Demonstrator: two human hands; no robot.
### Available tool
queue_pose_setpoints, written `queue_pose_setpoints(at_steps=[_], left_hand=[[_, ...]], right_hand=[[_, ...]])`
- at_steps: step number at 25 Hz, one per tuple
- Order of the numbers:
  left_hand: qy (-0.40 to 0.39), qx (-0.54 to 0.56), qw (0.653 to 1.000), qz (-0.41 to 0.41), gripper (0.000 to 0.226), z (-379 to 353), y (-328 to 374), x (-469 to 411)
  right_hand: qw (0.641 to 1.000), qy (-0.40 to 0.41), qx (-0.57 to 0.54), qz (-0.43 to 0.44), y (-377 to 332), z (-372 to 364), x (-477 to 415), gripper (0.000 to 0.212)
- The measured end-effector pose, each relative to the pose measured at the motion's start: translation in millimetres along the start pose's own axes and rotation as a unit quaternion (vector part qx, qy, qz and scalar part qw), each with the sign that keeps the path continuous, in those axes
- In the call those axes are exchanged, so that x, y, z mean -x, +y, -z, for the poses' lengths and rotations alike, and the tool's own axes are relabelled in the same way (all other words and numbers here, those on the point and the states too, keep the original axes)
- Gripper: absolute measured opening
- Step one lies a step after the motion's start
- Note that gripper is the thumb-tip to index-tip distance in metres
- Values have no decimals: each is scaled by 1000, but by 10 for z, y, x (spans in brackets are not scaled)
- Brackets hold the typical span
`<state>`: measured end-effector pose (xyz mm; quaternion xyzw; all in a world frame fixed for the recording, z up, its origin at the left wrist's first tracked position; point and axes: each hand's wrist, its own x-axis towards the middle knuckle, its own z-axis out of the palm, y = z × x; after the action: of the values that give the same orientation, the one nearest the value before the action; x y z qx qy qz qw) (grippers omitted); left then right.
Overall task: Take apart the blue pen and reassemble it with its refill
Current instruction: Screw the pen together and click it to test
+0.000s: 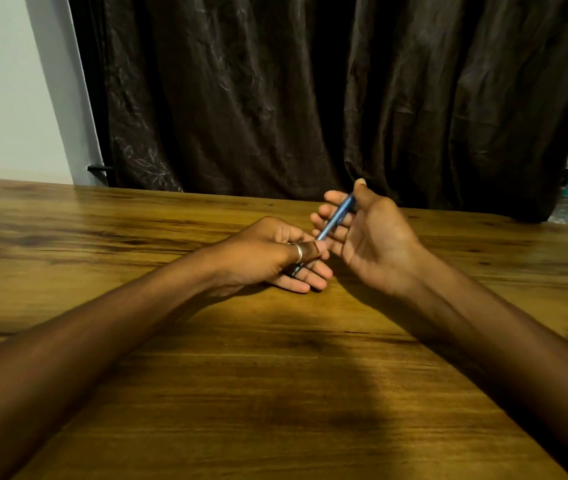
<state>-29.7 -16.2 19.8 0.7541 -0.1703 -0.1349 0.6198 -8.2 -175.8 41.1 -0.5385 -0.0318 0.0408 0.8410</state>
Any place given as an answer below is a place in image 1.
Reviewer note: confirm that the person's left thumb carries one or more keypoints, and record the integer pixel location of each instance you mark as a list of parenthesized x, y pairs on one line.
[(311, 248)]

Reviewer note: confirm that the person's left hand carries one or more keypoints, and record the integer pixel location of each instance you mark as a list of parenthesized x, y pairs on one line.
[(256, 254)]

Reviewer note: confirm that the dark brown curtain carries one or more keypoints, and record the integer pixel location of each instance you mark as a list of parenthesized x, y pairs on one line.
[(314, 94)]

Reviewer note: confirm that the person's right forearm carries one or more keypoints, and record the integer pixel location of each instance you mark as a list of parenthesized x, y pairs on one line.
[(504, 354)]

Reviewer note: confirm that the person's right hand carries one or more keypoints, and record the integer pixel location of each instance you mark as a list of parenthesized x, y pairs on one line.
[(376, 244)]

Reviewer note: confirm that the blue pen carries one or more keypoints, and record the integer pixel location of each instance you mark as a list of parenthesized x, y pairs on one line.
[(336, 218)]

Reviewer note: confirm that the person's left forearm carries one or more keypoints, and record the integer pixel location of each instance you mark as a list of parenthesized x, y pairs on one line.
[(89, 339)]

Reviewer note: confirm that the person's right middle finger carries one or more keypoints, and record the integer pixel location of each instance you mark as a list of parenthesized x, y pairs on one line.
[(326, 210)]

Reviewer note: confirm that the person's right little finger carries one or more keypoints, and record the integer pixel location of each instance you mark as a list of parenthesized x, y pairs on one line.
[(331, 243)]

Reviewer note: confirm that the person's right thumb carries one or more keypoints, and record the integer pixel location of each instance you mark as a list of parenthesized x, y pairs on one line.
[(362, 192)]

